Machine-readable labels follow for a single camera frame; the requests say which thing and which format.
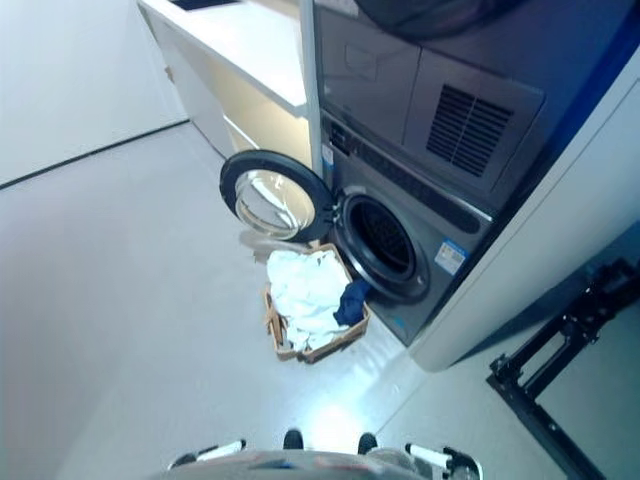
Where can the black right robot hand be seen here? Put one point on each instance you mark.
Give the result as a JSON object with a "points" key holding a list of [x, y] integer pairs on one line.
{"points": [[442, 456]]}

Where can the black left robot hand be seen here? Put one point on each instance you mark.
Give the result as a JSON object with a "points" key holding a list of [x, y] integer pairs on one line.
{"points": [[210, 454]]}

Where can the brown wicker laundry basket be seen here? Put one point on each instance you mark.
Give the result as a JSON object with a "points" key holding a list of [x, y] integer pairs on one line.
{"points": [[325, 345]]}

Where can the grey front-load washing machine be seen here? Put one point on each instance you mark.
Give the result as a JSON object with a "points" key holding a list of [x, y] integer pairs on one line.
{"points": [[440, 250]]}

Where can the round washing machine door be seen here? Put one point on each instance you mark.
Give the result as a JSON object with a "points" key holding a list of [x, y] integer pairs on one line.
{"points": [[275, 197]]}

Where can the black right robot foot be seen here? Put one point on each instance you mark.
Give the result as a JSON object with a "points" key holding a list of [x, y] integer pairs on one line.
{"points": [[367, 443]]}

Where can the black robot foot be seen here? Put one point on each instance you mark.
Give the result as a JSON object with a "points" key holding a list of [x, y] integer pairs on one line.
{"points": [[367, 443], [293, 439]]}

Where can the black left robot foot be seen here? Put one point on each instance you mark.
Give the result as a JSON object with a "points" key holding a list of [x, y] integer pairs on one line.
{"points": [[293, 439]]}

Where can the grey robot torso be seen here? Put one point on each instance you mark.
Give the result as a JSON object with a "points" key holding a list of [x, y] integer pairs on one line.
{"points": [[320, 466]]}

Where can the dark blue garment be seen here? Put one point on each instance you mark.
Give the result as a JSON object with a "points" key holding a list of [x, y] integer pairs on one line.
{"points": [[351, 303]]}

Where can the white cloth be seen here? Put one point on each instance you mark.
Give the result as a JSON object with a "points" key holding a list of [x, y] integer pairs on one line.
{"points": [[305, 290]]}

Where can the grey stacked dryer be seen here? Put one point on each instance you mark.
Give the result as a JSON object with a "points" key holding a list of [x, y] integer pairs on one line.
{"points": [[400, 90]]}

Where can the white counter cabinet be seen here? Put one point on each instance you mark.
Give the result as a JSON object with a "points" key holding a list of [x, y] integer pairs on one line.
{"points": [[240, 60]]}

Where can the black metal frame stand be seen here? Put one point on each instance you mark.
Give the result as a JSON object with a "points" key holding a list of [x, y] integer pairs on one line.
{"points": [[555, 365]]}

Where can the white appliance enclosure panel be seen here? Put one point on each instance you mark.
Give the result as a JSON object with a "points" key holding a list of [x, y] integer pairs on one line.
{"points": [[540, 240]]}

